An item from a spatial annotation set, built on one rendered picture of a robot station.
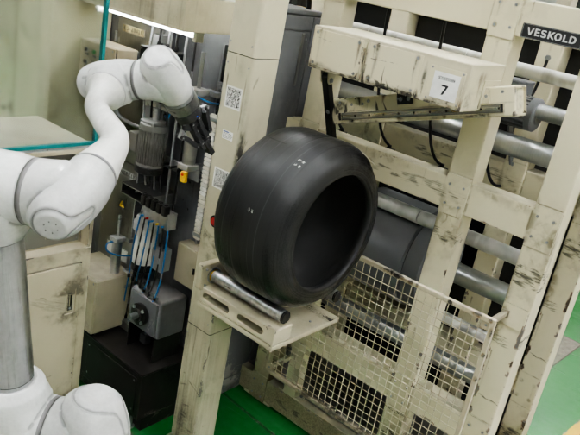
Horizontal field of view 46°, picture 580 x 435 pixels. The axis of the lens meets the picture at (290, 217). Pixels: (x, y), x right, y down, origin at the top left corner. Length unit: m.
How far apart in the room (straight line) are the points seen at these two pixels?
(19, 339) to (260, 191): 0.84
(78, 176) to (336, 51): 1.27
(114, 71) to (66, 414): 0.82
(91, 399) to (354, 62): 1.35
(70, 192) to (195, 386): 1.59
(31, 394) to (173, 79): 0.80
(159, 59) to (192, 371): 1.40
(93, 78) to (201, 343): 1.23
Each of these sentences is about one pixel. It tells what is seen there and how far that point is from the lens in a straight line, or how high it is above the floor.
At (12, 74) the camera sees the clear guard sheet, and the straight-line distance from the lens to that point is 2.22.
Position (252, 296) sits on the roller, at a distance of 2.29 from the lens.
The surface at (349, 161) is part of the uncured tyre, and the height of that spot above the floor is 1.42.
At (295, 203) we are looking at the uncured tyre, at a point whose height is 1.31.
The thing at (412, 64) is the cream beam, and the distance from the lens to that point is 2.21.
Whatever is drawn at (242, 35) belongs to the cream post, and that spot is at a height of 1.72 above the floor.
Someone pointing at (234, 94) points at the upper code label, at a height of 1.52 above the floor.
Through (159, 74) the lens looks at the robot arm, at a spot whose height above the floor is 1.65.
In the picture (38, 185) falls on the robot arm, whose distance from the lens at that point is 1.31.
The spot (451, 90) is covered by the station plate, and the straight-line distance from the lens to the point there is 2.14.
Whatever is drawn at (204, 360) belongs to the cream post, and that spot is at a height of 0.51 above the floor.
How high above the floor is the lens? 1.96
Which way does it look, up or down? 20 degrees down
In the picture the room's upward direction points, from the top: 11 degrees clockwise
